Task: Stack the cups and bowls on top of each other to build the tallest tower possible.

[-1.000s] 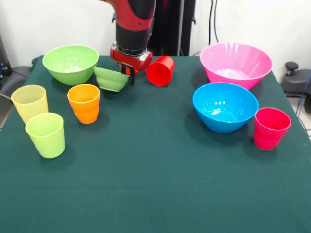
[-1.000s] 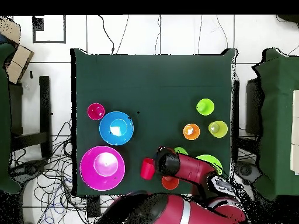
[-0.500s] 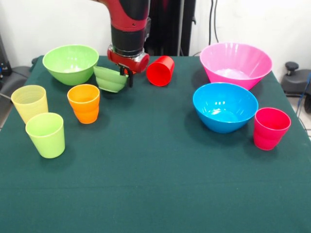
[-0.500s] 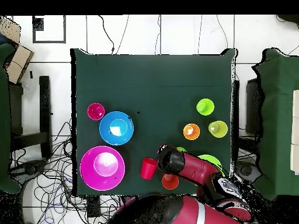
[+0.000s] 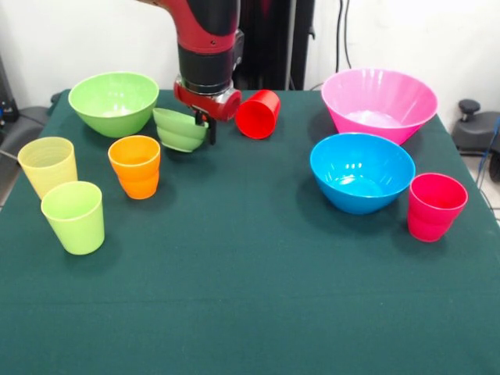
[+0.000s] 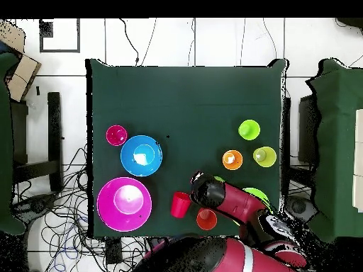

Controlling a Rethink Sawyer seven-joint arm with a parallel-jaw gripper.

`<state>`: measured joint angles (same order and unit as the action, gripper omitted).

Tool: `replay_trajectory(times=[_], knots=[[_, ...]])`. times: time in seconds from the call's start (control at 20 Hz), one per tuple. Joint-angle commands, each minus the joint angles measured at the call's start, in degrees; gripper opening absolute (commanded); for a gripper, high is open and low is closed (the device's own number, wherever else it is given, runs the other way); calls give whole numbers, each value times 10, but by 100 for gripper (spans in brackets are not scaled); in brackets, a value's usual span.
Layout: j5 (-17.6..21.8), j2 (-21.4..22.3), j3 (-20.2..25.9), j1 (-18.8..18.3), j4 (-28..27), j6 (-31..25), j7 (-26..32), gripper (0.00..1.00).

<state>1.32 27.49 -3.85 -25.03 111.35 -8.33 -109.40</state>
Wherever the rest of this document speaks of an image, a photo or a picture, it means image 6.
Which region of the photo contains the large green plastic bowl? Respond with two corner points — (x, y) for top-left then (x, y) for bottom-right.
(242, 187), (271, 212)

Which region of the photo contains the green cloth covered table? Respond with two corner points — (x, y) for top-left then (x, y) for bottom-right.
(305, 58), (363, 244)
(0, 52), (26, 236)

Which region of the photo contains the blue plastic bowl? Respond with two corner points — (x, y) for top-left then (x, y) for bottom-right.
(120, 135), (164, 178)

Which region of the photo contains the dark green tablecloth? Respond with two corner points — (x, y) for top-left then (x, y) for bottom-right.
(84, 58), (290, 239)

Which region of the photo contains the magenta plastic cup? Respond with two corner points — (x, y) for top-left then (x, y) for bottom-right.
(105, 125), (128, 147)

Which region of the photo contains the large pink plastic bowl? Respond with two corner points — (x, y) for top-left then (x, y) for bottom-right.
(96, 176), (153, 232)

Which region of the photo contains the black box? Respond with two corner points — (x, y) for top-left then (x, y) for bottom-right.
(297, 94), (320, 165)

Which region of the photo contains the yellow plastic cup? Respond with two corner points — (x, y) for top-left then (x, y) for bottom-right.
(252, 146), (277, 169)

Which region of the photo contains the white boxes stack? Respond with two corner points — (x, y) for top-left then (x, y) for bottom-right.
(352, 108), (363, 213)

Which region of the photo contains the red-orange plastic cup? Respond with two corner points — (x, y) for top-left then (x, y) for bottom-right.
(196, 208), (218, 231)

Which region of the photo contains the brown cardboard box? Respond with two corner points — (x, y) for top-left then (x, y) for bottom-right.
(0, 19), (43, 103)

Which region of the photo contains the grey base with black knob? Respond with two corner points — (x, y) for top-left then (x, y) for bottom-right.
(11, 192), (59, 225)

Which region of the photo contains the red plastic cup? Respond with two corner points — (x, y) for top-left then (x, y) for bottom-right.
(170, 191), (191, 219)

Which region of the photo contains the black floor cable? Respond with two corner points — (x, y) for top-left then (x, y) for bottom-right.
(118, 18), (140, 67)

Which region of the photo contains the light green plastic cup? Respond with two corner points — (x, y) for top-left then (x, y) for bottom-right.
(238, 119), (261, 142)

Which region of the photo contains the orange plastic cup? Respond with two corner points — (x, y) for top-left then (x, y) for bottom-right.
(221, 149), (244, 171)

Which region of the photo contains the black stand frame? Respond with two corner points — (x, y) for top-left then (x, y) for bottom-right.
(11, 91), (64, 193)

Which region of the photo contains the grey rounded base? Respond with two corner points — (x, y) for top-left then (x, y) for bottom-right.
(284, 195), (318, 225)

